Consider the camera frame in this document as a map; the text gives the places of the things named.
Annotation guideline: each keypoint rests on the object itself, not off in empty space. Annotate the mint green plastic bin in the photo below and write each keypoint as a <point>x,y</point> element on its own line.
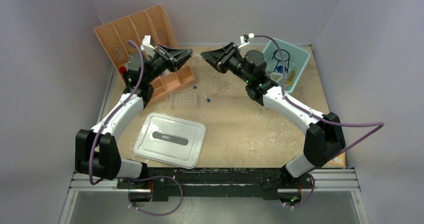
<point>294,58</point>

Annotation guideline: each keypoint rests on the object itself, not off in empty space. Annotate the blue-capped test tube angled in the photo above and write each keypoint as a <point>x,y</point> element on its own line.
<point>206,97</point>

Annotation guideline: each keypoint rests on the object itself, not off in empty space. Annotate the brown test tube brush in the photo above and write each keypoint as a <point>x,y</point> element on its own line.
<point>289,78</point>

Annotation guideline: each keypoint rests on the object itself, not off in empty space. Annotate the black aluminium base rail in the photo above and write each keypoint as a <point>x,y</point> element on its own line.
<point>270,184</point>

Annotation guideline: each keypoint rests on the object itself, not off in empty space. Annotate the yellow spiral notebook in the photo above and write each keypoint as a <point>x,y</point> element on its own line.
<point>338,161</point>

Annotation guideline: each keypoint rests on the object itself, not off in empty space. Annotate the peach plastic desk organizer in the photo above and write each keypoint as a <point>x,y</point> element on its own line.
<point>155,22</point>

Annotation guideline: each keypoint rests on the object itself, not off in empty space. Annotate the blue hexagonal plastic piece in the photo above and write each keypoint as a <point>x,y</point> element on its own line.
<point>281,69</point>

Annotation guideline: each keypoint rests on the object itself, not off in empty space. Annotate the red black item in organizer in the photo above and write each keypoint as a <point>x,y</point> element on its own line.
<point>123,70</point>

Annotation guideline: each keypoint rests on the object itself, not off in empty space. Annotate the white plastic bin lid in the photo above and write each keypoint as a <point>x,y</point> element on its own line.
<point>170,140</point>

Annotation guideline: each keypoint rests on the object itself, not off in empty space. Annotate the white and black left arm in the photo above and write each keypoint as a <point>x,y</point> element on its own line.
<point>96,150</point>

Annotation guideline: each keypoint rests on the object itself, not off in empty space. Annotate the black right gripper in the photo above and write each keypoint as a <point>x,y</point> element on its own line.
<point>220,58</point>

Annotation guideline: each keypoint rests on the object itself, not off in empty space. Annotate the clear test tube rack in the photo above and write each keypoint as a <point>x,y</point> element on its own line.
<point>183,100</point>

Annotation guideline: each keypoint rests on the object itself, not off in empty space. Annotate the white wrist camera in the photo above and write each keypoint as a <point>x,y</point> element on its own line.
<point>147,47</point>
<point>245,40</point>

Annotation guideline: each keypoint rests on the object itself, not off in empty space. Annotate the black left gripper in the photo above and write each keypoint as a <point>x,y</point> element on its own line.
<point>177,57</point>

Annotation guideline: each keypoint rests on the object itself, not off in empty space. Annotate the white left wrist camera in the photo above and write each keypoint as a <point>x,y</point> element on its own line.
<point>147,47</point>

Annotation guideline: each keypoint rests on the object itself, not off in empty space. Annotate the blue-capped test tube by organizer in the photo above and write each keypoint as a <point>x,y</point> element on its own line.
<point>188,89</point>

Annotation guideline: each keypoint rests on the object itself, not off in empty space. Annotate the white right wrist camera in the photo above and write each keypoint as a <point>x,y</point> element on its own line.
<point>245,40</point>

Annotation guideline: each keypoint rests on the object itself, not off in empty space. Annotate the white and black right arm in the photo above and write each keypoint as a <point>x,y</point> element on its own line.
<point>324,138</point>

